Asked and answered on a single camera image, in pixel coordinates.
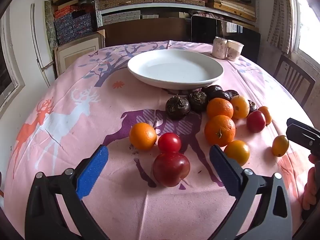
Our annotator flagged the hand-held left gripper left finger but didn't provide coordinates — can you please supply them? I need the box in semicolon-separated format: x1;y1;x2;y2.
25;144;110;240

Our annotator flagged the dark wooden chair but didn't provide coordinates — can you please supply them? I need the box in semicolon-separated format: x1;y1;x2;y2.
274;54;316;107

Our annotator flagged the white paper cup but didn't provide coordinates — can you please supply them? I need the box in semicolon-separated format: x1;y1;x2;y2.
226;40;244;62

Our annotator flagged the stack of blue patterned boxes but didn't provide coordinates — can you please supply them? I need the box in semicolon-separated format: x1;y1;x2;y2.
54;4;95;45

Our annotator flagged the stack of grey patterned boxes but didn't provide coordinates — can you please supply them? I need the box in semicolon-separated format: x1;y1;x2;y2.
102;10;159;25

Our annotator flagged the white leaning board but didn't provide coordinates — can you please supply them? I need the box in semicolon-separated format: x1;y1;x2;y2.
31;3;55;87

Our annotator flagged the pink folded cloth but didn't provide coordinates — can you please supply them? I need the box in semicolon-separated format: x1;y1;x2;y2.
194;12;218;19

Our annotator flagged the patterned curtain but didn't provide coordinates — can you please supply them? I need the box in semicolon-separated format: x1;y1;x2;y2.
266;0;293;55

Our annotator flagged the large red plum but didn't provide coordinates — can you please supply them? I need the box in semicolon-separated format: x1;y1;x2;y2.
153;151;191;188

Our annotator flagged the white plate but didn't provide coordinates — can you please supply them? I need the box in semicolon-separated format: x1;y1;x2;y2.
127;49;224;90

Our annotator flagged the orange kumquat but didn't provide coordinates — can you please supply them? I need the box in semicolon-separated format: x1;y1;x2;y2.
272;135;290;157
257;106;272;126

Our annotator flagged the bright window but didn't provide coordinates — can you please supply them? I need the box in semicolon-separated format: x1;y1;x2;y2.
291;0;320;60

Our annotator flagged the black glossy cabinet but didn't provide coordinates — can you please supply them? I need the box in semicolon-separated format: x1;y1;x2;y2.
191;14;261;64

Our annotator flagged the pale picture frame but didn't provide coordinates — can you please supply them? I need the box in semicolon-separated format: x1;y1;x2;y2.
54;33;105;77

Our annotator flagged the white drink can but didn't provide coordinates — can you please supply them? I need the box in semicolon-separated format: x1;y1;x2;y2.
212;37;228;59

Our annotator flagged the person's right hand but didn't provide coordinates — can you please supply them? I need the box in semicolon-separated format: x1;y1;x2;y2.
302;153;320;210

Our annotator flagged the marbled stone slab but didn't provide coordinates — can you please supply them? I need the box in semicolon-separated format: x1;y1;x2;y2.
44;1;58;47

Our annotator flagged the large yellow round fruit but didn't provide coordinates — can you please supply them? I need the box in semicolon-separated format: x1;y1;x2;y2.
230;95;250;120

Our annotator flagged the small yellow round fruit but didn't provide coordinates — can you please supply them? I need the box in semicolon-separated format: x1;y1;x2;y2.
223;140;250;167

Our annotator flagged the small red plum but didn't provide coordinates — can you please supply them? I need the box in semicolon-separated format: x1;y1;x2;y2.
246;110;266;133

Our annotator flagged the pink printed tablecloth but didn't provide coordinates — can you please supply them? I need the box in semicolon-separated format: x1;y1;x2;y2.
4;41;317;240

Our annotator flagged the white framed window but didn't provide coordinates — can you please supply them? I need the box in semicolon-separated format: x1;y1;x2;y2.
0;5;25;118

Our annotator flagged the metal shelving unit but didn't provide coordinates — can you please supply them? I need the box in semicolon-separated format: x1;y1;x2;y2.
94;0;259;28

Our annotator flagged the red cherry tomato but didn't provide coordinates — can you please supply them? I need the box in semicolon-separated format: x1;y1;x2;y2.
158;132;182;153

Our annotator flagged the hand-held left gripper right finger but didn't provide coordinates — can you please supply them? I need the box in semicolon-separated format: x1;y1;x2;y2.
209;144;293;240

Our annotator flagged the brown wooden board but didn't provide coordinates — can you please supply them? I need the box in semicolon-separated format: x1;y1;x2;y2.
100;17;193;48

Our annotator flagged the orange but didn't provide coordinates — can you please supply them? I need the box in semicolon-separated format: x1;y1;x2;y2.
206;98;234;119
204;115;236;147
129;122;158;151

